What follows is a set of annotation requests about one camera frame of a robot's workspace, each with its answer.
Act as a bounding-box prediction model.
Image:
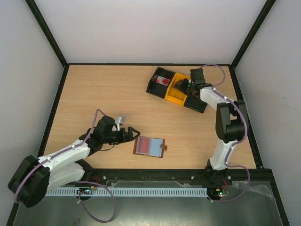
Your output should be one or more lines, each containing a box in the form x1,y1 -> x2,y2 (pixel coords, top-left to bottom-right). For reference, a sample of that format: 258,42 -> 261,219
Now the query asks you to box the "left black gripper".
103,127 -> 140,145

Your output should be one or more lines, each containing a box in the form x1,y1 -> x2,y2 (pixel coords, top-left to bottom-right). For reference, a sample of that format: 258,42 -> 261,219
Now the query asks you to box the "red white card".
136,137 -> 150,154
151,75 -> 170,86

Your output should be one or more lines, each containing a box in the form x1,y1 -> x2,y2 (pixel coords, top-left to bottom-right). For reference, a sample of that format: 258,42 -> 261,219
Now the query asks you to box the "brown leather card holder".
133,137 -> 167,158

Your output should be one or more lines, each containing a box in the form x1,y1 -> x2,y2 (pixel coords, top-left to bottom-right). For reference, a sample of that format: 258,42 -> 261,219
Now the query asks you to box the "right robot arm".
175,67 -> 248,185

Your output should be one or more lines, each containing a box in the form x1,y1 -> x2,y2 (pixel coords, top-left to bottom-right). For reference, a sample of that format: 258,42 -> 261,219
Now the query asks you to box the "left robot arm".
8,116 -> 140,208

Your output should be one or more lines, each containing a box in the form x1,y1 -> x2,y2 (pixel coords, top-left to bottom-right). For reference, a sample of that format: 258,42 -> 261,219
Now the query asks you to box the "yellow bin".
165,73 -> 188,106

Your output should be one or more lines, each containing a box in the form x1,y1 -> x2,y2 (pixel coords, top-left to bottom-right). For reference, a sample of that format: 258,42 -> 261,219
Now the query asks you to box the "black bin right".
183,96 -> 207,113

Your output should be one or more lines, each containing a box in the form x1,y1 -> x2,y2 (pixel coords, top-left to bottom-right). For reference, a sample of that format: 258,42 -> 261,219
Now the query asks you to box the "black bin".
183,96 -> 207,113
146,67 -> 175,99

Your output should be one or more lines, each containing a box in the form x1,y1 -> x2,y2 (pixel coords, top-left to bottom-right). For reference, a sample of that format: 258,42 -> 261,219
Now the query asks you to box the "black bin left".
146,67 -> 175,99

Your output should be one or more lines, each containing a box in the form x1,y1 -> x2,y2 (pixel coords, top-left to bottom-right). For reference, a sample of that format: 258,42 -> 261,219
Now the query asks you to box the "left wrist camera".
115,116 -> 125,131

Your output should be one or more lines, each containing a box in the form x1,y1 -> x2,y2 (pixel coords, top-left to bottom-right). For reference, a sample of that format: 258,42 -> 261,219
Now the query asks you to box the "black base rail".
91,169 -> 208,186

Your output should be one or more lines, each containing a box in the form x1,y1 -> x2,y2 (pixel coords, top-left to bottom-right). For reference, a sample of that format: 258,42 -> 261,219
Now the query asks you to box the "purple cable loop front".
76,181 -> 117,223

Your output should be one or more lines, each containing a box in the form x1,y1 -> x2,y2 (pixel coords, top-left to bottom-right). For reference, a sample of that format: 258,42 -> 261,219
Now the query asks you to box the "blue slotted cable duct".
46,187 -> 207,197

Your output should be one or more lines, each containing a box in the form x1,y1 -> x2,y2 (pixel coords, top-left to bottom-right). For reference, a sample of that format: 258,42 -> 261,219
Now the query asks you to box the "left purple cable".
14,109 -> 117,203

